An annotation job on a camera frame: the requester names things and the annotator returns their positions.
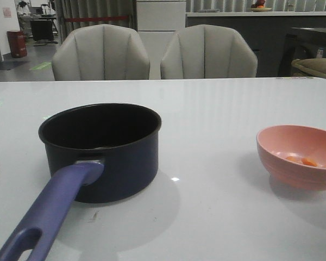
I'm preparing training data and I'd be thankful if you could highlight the orange ham piece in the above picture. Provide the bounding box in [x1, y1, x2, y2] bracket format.
[301, 157, 318, 167]
[285, 156, 298, 163]

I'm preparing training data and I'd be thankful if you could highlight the pink bowl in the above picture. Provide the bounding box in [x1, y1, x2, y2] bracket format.
[256, 125, 326, 191]

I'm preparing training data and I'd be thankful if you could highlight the dark blue saucepan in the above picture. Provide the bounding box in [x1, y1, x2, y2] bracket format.
[0, 103, 161, 260]

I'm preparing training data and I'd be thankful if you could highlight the right beige chair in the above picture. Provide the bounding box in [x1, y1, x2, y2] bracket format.
[160, 24, 258, 79]

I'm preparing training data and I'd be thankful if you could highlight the beige chair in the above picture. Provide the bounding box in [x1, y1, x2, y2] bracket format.
[160, 24, 258, 79]
[52, 24, 150, 81]

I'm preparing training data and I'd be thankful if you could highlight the left beige chair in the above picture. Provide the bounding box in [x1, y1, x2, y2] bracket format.
[52, 24, 150, 81]

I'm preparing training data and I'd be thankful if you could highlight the white drawer cabinet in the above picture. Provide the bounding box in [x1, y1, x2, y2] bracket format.
[136, 1, 186, 79]

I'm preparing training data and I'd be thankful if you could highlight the red barrier belt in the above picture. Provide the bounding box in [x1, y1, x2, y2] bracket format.
[64, 15, 130, 22]

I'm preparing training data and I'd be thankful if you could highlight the fruit plate on counter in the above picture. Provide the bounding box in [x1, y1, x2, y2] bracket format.
[250, 0, 272, 12]

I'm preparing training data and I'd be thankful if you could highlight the black desk background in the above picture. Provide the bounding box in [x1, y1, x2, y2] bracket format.
[18, 15, 58, 42]

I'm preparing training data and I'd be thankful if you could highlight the dark side table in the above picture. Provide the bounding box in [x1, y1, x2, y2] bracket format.
[278, 27, 326, 76]

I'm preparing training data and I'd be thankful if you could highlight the red trash bin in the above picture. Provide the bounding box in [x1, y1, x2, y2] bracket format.
[7, 30, 27, 58]

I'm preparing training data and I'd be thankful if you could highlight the olive cushion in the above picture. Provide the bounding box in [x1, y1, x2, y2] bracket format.
[291, 58, 326, 79]

